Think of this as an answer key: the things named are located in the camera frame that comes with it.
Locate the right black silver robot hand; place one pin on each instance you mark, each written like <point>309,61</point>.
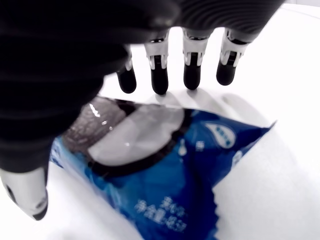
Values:
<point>62,62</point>

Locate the blue Oreo cookie packet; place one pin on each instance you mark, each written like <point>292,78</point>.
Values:
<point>162,175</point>

